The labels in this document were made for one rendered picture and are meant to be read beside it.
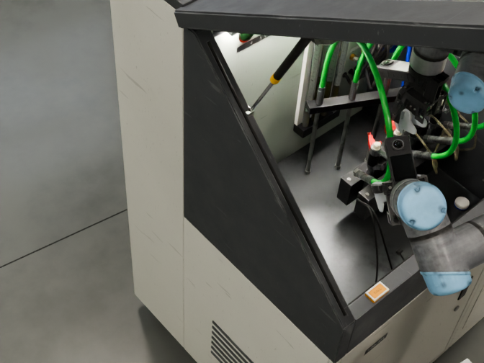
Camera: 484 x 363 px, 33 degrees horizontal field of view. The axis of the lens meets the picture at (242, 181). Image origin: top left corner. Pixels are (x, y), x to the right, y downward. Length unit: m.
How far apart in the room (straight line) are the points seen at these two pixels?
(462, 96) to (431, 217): 0.32
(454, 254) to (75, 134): 2.42
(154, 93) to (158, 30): 0.21
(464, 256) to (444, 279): 0.05
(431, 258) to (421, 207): 0.09
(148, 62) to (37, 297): 1.34
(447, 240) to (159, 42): 0.84
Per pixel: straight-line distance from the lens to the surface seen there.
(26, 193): 3.40
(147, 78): 2.04
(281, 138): 2.29
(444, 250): 1.40
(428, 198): 1.37
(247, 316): 2.28
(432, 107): 1.87
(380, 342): 2.23
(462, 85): 1.60
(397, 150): 1.57
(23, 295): 3.11
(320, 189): 2.30
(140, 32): 1.97
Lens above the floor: 2.57
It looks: 49 degrees down
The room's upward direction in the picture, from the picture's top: 5 degrees clockwise
